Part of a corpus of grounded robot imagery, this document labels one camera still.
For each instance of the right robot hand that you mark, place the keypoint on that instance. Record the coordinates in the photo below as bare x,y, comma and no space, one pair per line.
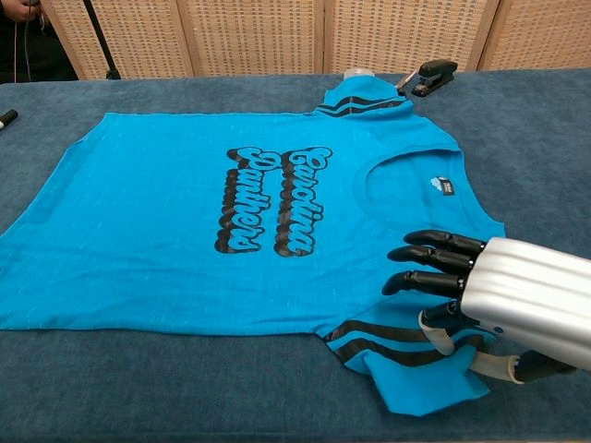
531,295

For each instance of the blue printed T-shirt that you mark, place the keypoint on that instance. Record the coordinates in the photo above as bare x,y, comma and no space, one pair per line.
161,207

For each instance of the blue table mat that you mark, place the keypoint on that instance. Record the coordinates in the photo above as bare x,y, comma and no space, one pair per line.
531,161

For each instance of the black stapler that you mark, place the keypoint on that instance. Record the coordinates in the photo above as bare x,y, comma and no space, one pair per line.
434,76

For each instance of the clear plastic jar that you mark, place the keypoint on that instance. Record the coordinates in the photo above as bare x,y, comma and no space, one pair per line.
358,71

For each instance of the wicker folding screen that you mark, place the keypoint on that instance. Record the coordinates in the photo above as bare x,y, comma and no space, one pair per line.
254,37

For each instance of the black tripod stand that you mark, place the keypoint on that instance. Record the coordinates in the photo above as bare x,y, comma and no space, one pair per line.
101,39

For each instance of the person in dark clothes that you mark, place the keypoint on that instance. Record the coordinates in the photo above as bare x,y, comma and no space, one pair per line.
41,55

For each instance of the green white marker pen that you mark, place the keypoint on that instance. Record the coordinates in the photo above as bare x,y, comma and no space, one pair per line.
7,119

